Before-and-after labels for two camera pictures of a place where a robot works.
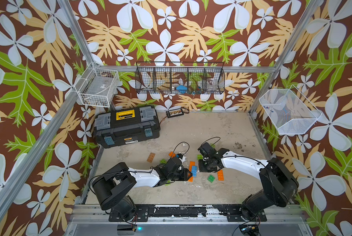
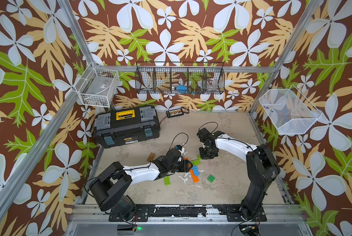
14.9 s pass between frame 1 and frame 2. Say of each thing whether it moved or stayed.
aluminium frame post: stayed
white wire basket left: stayed
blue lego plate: stayed
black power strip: stayed
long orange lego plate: moved
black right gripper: moved
